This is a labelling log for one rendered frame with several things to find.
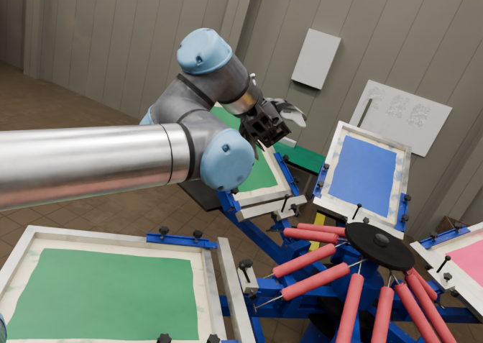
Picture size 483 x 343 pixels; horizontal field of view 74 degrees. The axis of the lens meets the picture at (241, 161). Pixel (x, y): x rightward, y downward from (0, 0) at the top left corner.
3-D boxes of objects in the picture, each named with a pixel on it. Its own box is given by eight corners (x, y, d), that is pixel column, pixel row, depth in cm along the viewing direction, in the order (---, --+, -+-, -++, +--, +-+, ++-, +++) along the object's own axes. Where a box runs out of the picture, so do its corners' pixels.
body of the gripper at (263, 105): (264, 154, 68) (236, 129, 58) (248, 126, 72) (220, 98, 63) (294, 133, 66) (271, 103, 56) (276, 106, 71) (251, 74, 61)
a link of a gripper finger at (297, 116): (315, 134, 72) (283, 133, 67) (302, 116, 76) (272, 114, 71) (323, 123, 70) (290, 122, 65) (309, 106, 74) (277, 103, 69)
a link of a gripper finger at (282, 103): (290, 121, 72) (258, 119, 68) (287, 116, 73) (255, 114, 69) (300, 105, 69) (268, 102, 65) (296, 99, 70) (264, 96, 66)
